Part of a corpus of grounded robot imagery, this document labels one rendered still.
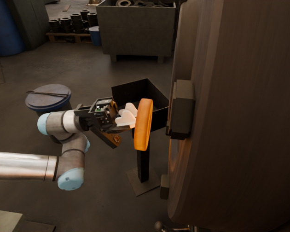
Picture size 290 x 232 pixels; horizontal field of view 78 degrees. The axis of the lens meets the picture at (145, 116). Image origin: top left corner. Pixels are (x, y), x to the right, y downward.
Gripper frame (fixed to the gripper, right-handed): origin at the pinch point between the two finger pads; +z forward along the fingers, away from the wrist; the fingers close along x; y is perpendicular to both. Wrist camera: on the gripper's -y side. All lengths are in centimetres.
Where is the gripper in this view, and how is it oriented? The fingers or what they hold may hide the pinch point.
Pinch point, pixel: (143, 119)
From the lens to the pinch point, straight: 52.3
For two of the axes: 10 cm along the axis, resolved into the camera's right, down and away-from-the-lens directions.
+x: 1.6, -6.4, 7.5
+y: -2.5, -7.6, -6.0
